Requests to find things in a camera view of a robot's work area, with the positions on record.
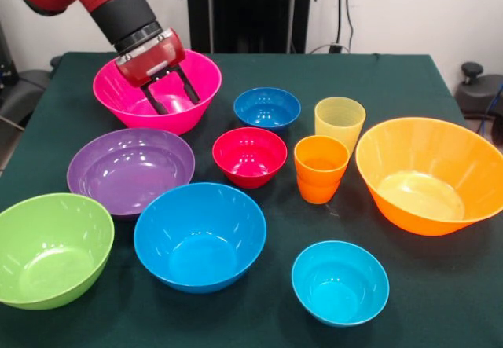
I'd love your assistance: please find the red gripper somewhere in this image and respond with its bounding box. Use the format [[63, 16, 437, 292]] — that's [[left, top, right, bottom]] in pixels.
[[116, 35, 201, 115]]

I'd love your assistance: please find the small red plastic bowl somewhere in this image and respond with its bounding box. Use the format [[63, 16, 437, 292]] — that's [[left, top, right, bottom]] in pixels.
[[211, 126, 288, 190]]

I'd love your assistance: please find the large pink plastic bowl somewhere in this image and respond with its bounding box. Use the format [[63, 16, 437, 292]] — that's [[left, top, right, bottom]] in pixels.
[[92, 46, 223, 136]]

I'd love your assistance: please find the purple plastic bowl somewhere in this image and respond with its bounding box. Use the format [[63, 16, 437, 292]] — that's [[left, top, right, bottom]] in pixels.
[[66, 127, 196, 221]]

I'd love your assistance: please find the small dark blue bowl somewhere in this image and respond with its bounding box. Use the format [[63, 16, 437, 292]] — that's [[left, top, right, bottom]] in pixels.
[[233, 86, 303, 134]]

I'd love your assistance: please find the medium blue plastic bowl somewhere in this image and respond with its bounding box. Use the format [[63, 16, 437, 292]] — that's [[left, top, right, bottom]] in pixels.
[[133, 181, 268, 295]]

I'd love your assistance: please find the orange plastic cup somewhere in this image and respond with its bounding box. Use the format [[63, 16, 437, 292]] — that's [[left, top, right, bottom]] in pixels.
[[293, 135, 351, 187], [296, 173, 341, 206]]

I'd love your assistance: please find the black equipment box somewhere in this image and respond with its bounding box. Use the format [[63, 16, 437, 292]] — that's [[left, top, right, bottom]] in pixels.
[[0, 21, 17, 88]]

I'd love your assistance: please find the yellow plastic cup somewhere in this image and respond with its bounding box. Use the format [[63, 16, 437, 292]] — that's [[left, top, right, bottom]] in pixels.
[[314, 96, 367, 156]]

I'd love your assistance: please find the green plastic bowl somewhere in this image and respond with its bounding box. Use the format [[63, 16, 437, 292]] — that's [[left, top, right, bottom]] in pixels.
[[0, 192, 116, 311]]

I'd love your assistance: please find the dark green tablecloth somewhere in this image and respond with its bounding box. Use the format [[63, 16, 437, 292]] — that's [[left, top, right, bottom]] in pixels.
[[0, 51, 503, 348]]

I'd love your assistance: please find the small light blue bowl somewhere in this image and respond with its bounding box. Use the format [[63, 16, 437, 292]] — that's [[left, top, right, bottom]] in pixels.
[[291, 240, 391, 328]]

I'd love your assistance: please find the large orange plastic bowl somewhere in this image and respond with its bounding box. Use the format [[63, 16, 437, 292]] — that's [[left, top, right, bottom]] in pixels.
[[354, 116, 503, 237]]

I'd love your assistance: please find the black pedestal leg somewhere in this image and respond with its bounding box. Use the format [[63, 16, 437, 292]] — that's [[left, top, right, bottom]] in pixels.
[[0, 55, 64, 129], [454, 61, 503, 119]]

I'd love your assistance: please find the black wall cable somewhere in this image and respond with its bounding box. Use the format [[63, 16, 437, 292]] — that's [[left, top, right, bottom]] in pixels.
[[336, 0, 355, 53]]

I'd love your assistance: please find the blue cable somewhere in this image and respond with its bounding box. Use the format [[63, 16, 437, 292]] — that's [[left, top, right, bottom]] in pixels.
[[475, 87, 503, 137]]

